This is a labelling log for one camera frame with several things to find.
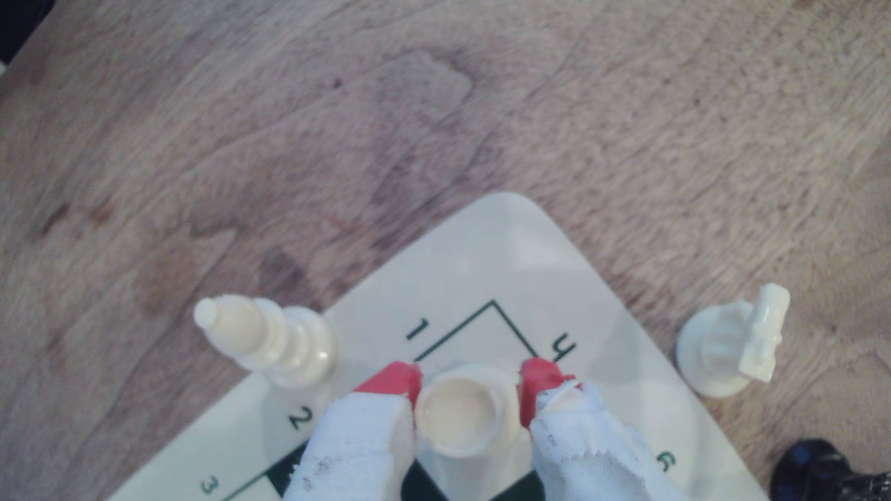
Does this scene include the green white chess mat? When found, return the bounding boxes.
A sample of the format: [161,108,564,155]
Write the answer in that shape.
[104,193,770,501]

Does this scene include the black chess piece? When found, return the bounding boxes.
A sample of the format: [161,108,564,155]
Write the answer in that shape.
[769,438,891,501]

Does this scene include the white bishop chess piece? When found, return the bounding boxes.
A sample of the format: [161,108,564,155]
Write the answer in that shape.
[194,295,340,389]

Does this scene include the white knight chess piece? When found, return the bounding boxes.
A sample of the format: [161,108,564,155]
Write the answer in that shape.
[675,283,792,399]

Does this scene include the white rook chess piece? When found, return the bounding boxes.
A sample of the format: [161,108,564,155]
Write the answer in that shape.
[415,363,530,459]

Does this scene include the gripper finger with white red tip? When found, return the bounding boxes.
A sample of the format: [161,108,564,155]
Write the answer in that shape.
[282,361,424,501]
[518,358,688,501]

